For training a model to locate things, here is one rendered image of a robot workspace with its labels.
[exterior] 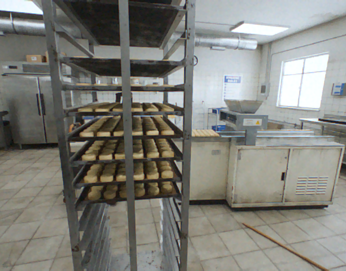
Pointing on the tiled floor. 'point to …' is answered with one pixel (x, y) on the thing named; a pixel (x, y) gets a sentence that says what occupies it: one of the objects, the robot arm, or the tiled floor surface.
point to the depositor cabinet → (282, 175)
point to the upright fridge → (35, 100)
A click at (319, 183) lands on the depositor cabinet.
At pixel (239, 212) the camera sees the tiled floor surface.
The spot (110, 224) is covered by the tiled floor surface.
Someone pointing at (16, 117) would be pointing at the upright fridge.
